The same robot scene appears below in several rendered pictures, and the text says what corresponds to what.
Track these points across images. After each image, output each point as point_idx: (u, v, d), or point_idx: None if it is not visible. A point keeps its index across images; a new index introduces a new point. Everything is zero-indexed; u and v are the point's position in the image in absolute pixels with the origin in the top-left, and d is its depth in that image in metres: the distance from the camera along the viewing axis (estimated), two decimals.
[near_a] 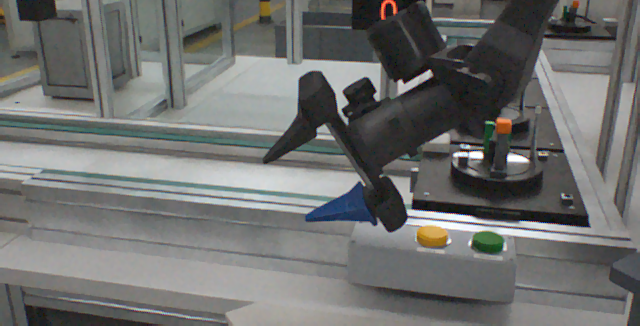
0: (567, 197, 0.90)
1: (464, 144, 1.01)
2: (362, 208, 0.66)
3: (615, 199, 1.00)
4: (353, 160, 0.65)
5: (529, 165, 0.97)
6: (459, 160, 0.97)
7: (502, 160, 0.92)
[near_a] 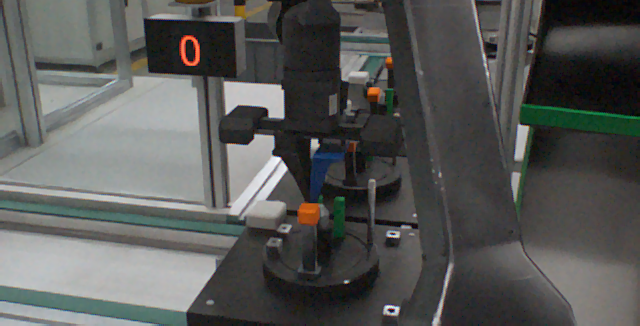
0: (392, 311, 0.66)
1: (285, 224, 0.78)
2: (312, 159, 0.63)
3: None
4: (346, 140, 0.63)
5: (361, 256, 0.74)
6: (267, 251, 0.73)
7: (311, 258, 0.68)
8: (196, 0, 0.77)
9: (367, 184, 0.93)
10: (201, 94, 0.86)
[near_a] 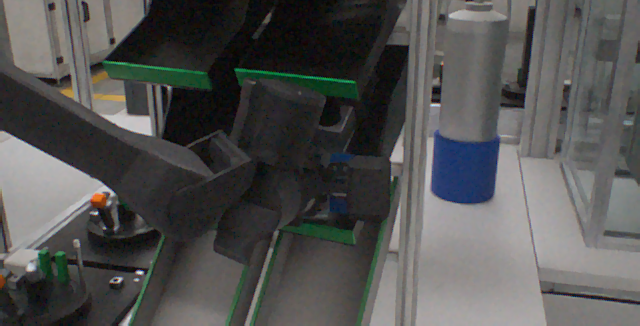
0: None
1: (19, 273, 0.95)
2: (330, 210, 0.64)
3: None
4: (313, 202, 0.62)
5: (69, 302, 0.91)
6: None
7: (8, 310, 0.85)
8: None
9: (124, 233, 1.10)
10: None
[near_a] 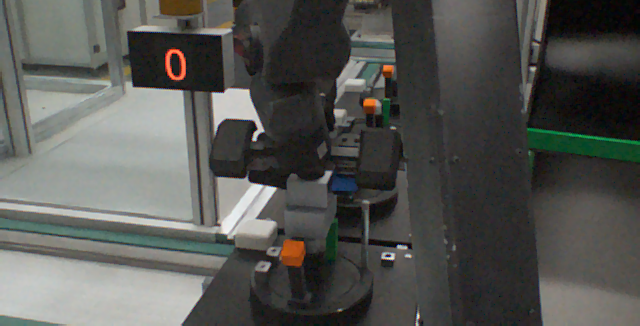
0: None
1: (275, 246, 0.74)
2: (331, 190, 0.63)
3: None
4: None
5: (354, 281, 0.70)
6: (255, 276, 0.70)
7: (300, 290, 0.65)
8: (182, 12, 0.74)
9: (362, 201, 0.89)
10: (188, 109, 0.83)
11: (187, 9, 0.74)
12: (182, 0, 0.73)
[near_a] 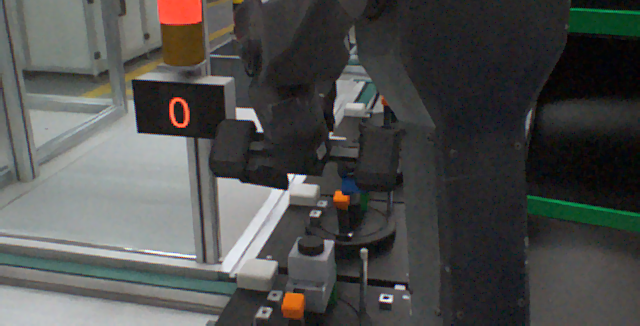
0: None
1: (276, 290, 0.76)
2: (341, 191, 0.62)
3: None
4: None
5: None
6: (257, 322, 0.72)
7: None
8: (185, 63, 0.76)
9: (360, 239, 0.91)
10: (191, 152, 0.85)
11: (190, 60, 0.76)
12: (185, 51, 0.75)
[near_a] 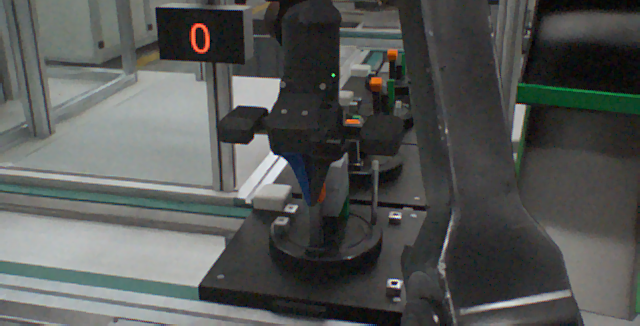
0: (395, 284, 0.69)
1: (292, 204, 0.81)
2: None
3: None
4: None
5: (365, 234, 0.77)
6: (275, 229, 0.77)
7: (317, 234, 0.72)
8: None
9: (370, 169, 0.96)
10: (210, 81, 0.89)
11: None
12: None
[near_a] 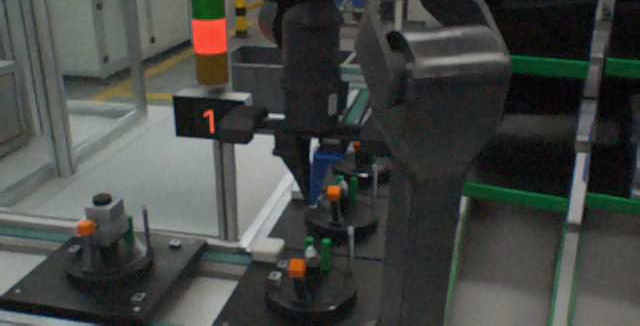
0: (140, 297, 0.94)
1: None
2: (312, 158, 0.63)
3: None
4: (346, 140, 0.63)
5: (137, 258, 1.02)
6: (68, 255, 1.02)
7: (89, 259, 0.97)
8: (214, 83, 0.99)
9: (318, 305, 0.90)
10: (216, 152, 1.07)
11: (218, 81, 0.99)
12: (215, 74, 0.98)
